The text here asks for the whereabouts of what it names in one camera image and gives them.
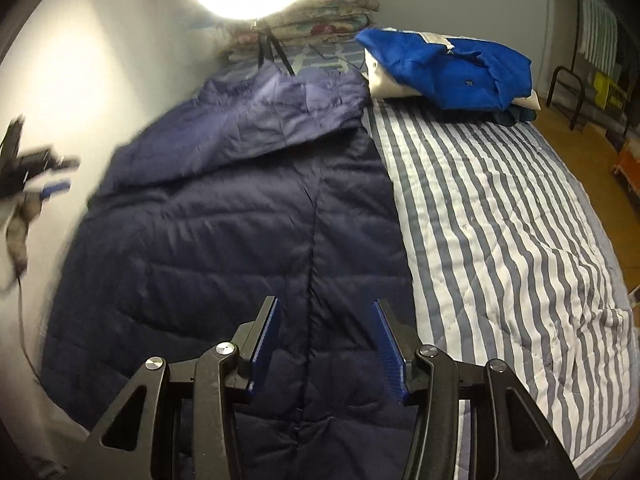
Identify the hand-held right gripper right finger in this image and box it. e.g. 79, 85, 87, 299
374, 298, 581, 480

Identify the striped hanging cloth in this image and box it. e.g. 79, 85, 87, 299
577, 0, 621, 78

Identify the navy quilted blanket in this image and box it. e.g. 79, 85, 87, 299
41, 61, 418, 480

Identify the white pillow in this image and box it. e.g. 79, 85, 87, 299
367, 55, 542, 123

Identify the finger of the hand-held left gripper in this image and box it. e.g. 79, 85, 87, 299
37, 157, 81, 200

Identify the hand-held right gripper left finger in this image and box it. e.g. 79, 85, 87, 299
86, 296, 279, 480

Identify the grey cable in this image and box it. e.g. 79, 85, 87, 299
12, 260, 48, 386

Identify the blue white striped quilt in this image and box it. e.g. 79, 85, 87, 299
220, 42, 635, 480

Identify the black tripod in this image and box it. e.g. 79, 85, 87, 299
252, 19, 296, 77

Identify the blue jacket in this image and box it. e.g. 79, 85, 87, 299
355, 28, 533, 111

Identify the stack of floral folded blankets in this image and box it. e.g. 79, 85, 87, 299
227, 0, 382, 63

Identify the orange box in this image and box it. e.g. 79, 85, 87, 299
611, 146, 640, 191

